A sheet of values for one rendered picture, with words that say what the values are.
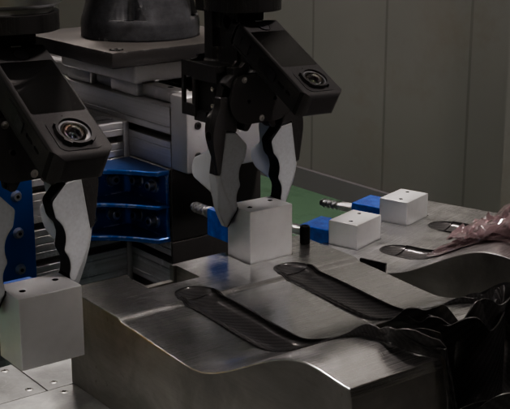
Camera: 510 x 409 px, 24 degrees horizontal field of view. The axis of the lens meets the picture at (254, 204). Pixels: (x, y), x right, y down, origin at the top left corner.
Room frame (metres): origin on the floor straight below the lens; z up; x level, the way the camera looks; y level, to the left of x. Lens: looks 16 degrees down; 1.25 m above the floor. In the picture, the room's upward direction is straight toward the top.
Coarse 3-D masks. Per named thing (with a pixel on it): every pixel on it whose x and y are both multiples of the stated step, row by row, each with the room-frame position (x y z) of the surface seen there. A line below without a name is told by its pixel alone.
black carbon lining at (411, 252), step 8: (432, 224) 1.28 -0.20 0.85; (440, 224) 1.29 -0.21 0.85; (448, 224) 1.29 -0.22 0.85; (456, 224) 1.28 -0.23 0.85; (464, 224) 1.28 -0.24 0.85; (384, 248) 1.19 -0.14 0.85; (392, 248) 1.20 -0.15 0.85; (400, 248) 1.20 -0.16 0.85; (408, 248) 1.20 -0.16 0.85; (416, 248) 1.19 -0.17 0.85; (400, 256) 1.16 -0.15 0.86; (408, 256) 1.18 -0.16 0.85; (416, 256) 1.18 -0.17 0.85; (424, 256) 1.18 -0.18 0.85; (432, 256) 1.14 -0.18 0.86
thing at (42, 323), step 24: (24, 288) 0.79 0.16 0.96; (48, 288) 0.79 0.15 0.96; (72, 288) 0.79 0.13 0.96; (0, 312) 0.79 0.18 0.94; (24, 312) 0.77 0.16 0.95; (48, 312) 0.78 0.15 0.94; (72, 312) 0.79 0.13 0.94; (0, 336) 0.79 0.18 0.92; (24, 336) 0.77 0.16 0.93; (48, 336) 0.78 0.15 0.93; (72, 336) 0.79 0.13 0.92; (24, 360) 0.77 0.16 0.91; (48, 360) 0.78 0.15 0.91
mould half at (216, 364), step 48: (96, 288) 0.97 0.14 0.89; (144, 288) 0.97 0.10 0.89; (240, 288) 0.98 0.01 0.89; (288, 288) 0.98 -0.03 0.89; (384, 288) 0.99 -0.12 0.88; (96, 336) 0.93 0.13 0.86; (144, 336) 0.87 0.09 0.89; (192, 336) 0.88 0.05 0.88; (96, 384) 0.94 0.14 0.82; (144, 384) 0.87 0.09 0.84; (192, 384) 0.82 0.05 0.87; (240, 384) 0.77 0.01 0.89; (288, 384) 0.72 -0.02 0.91; (336, 384) 0.69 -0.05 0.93; (384, 384) 0.69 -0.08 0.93; (432, 384) 0.72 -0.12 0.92
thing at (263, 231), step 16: (192, 208) 1.15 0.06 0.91; (208, 208) 1.10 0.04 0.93; (240, 208) 1.05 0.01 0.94; (256, 208) 1.05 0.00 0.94; (272, 208) 1.05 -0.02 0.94; (288, 208) 1.07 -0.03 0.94; (208, 224) 1.10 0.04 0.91; (240, 224) 1.05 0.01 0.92; (256, 224) 1.04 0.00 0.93; (272, 224) 1.05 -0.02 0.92; (288, 224) 1.06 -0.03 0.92; (224, 240) 1.08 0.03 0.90; (240, 240) 1.05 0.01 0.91; (256, 240) 1.04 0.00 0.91; (272, 240) 1.05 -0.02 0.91; (288, 240) 1.06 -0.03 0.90; (240, 256) 1.05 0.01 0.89; (256, 256) 1.04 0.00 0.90; (272, 256) 1.05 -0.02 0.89
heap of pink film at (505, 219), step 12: (492, 216) 1.14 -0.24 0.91; (504, 216) 1.12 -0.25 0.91; (456, 228) 1.15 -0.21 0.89; (468, 228) 1.12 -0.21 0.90; (480, 228) 1.10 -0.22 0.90; (492, 228) 1.09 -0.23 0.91; (504, 228) 1.09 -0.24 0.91; (456, 240) 1.13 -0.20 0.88; (468, 240) 1.13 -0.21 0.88; (480, 240) 1.10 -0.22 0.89; (504, 240) 1.08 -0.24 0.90; (432, 252) 1.15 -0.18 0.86; (444, 252) 1.13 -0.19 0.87
